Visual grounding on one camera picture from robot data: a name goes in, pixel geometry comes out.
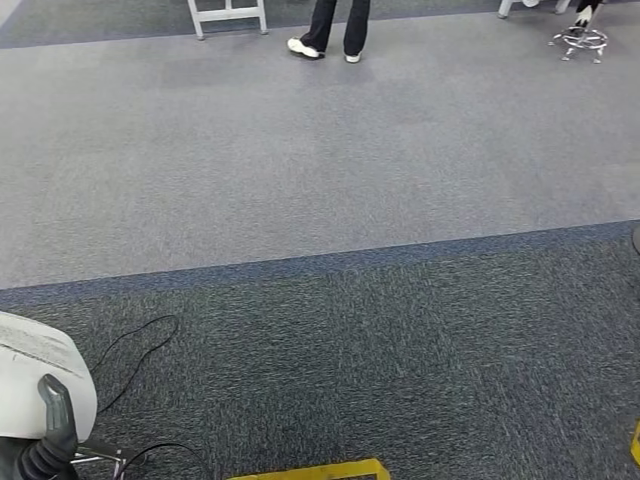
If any white furniture leg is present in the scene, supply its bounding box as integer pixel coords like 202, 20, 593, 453
497, 0, 571, 19

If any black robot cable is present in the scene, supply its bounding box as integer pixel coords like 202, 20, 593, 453
90, 315, 211, 480

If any white curved plastic part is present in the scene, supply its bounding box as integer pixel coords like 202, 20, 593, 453
0, 311, 98, 443

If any person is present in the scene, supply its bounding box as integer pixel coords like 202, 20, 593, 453
287, 0, 372, 65
570, 0, 604, 31

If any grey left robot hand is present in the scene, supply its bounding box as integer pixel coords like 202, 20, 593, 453
0, 374, 81, 480

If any chrome stool base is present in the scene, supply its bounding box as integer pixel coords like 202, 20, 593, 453
548, 26, 610, 65

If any white frame stand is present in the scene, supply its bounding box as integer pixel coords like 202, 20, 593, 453
187, 0, 269, 41

